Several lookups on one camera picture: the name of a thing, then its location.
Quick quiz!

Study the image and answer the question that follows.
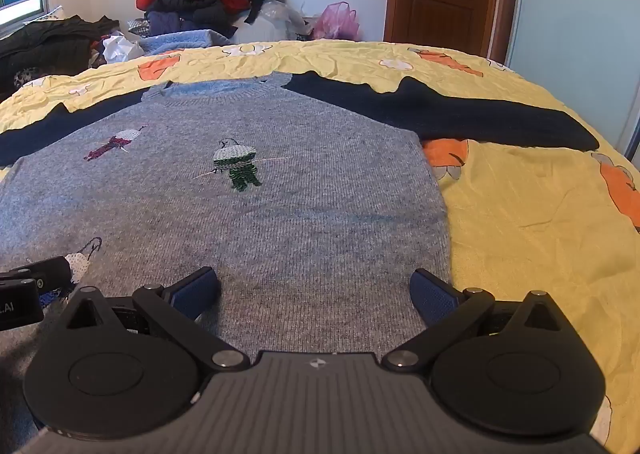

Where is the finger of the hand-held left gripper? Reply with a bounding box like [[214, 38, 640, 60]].
[[0, 256, 71, 293]]

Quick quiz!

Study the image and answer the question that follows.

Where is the dark puffer jacket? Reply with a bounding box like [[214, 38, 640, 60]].
[[145, 0, 242, 29]]

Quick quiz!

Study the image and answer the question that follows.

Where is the black coat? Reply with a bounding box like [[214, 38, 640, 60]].
[[0, 15, 121, 102]]

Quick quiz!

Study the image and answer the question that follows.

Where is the light blue knit cloth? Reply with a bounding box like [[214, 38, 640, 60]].
[[137, 28, 234, 56]]

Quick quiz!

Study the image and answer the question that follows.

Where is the yellow printed bedspread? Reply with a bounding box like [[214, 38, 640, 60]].
[[0, 40, 640, 454]]

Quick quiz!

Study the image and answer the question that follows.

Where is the pink plastic bag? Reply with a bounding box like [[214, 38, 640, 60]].
[[312, 2, 361, 42]]

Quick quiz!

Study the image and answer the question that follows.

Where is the clear plastic bag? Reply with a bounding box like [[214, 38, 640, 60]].
[[245, 0, 314, 42]]

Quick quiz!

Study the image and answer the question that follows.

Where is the glass wardrobe sliding door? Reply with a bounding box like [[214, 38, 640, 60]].
[[500, 0, 640, 159]]

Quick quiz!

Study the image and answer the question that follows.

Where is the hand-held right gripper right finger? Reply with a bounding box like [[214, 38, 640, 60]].
[[382, 268, 576, 375]]

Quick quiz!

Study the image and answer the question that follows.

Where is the grey sweater with navy sleeves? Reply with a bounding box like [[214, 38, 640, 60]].
[[0, 71, 601, 366]]

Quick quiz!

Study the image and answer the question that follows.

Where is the window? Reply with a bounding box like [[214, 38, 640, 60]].
[[0, 0, 51, 33]]

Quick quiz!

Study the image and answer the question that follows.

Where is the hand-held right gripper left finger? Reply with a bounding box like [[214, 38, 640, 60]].
[[65, 266, 250, 375]]

